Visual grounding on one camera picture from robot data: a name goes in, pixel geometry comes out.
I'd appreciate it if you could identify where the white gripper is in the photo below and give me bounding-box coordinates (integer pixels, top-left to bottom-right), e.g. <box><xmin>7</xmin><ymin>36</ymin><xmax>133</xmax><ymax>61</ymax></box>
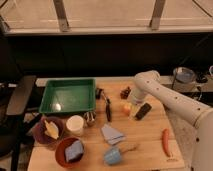
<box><xmin>127</xmin><ymin>86</ymin><xmax>147</xmax><ymax>115</ymax></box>

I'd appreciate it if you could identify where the orange apple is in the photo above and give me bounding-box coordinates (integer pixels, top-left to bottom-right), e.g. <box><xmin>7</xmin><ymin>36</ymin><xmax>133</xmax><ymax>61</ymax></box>
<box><xmin>122</xmin><ymin>103</ymin><xmax>132</xmax><ymax>116</ymax></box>

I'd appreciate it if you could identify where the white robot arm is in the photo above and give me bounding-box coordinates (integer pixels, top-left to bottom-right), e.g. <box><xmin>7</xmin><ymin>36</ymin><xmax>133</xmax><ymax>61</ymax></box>
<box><xmin>128</xmin><ymin>70</ymin><xmax>213</xmax><ymax>171</ymax></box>

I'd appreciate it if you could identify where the white paper cup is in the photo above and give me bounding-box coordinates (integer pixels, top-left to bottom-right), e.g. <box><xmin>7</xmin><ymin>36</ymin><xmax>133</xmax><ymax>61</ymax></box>
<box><xmin>66</xmin><ymin>115</ymin><xmax>84</xmax><ymax>136</ymax></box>

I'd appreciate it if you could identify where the dark grape bunch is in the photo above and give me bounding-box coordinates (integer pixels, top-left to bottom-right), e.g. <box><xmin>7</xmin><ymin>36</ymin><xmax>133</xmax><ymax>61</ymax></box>
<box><xmin>120</xmin><ymin>87</ymin><xmax>131</xmax><ymax>99</ymax></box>

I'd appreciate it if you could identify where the black rectangular block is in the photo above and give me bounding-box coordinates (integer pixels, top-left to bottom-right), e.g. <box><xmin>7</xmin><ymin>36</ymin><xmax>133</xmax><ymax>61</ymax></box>
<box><xmin>135</xmin><ymin>103</ymin><xmax>152</xmax><ymax>120</ymax></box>

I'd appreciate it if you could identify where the blue folded cloth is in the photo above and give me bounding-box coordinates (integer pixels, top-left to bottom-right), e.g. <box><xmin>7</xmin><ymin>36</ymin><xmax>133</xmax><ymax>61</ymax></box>
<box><xmin>101</xmin><ymin>124</ymin><xmax>125</xmax><ymax>145</ymax></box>

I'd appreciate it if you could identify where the orange carrot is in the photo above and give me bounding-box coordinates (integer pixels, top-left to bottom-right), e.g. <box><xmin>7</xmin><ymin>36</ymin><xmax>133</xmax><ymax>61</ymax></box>
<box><xmin>162</xmin><ymin>129</ymin><xmax>171</xmax><ymax>157</ymax></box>

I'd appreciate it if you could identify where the metal pot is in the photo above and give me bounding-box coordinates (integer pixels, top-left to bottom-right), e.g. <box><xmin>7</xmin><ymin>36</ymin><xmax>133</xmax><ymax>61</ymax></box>
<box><xmin>172</xmin><ymin>67</ymin><xmax>196</xmax><ymax>88</ymax></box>

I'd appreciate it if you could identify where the wooden brush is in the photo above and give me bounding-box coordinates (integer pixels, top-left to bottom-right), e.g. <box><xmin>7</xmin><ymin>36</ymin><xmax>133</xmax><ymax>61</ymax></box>
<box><xmin>120</xmin><ymin>144</ymin><xmax>139</xmax><ymax>154</ymax></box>

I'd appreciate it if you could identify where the green plastic tray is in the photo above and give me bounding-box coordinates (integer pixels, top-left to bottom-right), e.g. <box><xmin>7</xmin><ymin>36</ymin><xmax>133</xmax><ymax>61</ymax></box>
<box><xmin>39</xmin><ymin>78</ymin><xmax>96</xmax><ymax>114</ymax></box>

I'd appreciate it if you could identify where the blue mug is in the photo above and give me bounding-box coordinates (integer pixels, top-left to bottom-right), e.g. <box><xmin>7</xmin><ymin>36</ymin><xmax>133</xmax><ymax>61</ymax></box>
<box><xmin>104</xmin><ymin>147</ymin><xmax>122</xmax><ymax>165</ymax></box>

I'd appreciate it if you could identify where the blue sponge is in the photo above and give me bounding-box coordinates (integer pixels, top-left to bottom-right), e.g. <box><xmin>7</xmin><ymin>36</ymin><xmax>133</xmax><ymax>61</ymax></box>
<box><xmin>65</xmin><ymin>140</ymin><xmax>84</xmax><ymax>162</ymax></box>

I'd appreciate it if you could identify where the yellow banana piece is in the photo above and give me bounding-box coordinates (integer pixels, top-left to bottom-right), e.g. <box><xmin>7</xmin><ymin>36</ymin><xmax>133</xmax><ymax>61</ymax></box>
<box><xmin>44</xmin><ymin>121</ymin><xmax>59</xmax><ymax>139</ymax></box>

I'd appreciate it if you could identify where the red bowl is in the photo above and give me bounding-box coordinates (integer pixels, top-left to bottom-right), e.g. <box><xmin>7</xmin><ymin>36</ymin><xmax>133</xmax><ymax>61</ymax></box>
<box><xmin>55</xmin><ymin>137</ymin><xmax>84</xmax><ymax>169</ymax></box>

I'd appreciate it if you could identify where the black chair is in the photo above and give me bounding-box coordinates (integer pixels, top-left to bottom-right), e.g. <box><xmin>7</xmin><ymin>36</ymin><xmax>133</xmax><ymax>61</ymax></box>
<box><xmin>0</xmin><ymin>76</ymin><xmax>41</xmax><ymax>171</ymax></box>

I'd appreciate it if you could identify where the black handled peeler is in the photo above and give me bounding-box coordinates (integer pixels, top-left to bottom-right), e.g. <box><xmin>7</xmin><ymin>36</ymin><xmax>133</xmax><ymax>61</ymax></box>
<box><xmin>101</xmin><ymin>90</ymin><xmax>111</xmax><ymax>122</ymax></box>

